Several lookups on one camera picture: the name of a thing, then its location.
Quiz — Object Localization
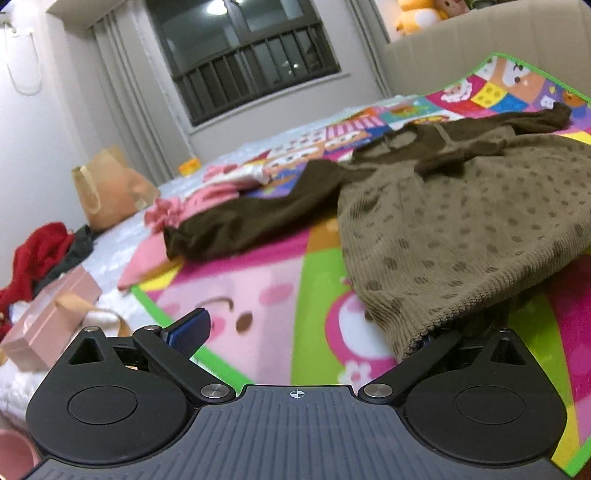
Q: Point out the small orange yellow box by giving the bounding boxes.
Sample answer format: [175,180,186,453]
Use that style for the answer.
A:
[178,157,201,177]

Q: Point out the red garment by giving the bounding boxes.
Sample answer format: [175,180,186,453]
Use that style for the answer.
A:
[1,222,74,338]

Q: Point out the grey curtain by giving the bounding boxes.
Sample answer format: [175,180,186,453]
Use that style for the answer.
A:
[91,1,193,184]

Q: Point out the pink plush toy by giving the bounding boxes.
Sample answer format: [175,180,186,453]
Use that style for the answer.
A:
[435,0,470,18]

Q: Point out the yellow duck plush toy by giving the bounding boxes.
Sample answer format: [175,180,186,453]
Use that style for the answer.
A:
[396,0,448,36]

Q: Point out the brown corduroy polka-dot dress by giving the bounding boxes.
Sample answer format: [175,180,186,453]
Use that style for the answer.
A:
[164,102,590,360]

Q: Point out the dark grey garment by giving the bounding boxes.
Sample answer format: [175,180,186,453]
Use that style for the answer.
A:
[33,225,97,297]

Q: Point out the pink and white baby clothes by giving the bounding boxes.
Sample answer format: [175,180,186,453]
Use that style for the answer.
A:
[143,164,271,233]

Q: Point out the dark window with railing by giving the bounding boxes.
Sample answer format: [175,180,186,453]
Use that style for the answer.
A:
[145,0,341,126]

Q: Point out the pink gift box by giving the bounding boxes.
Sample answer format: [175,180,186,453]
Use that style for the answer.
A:
[1,266,102,371]

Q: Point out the colourful cartoon play mat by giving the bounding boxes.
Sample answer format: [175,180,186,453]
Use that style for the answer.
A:
[125,54,590,478]

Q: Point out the brown paper bag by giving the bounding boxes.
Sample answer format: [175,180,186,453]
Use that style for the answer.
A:
[71,145,160,232]

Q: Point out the beige padded headboard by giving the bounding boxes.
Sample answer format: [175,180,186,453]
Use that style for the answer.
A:
[383,1,590,96]

